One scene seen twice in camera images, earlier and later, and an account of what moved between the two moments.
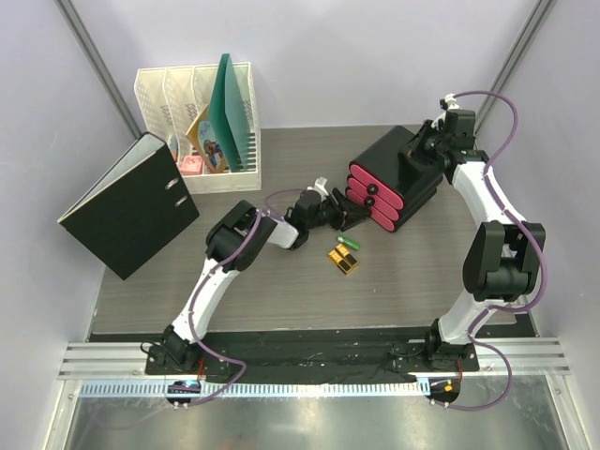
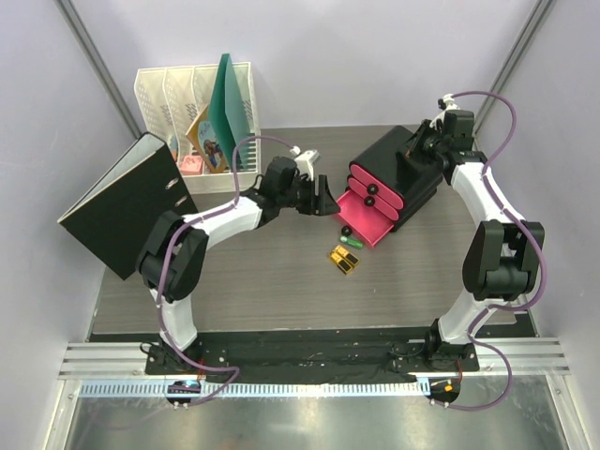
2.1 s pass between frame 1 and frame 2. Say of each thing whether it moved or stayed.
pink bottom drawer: moved
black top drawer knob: stayed
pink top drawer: stayed
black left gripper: moved
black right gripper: stayed
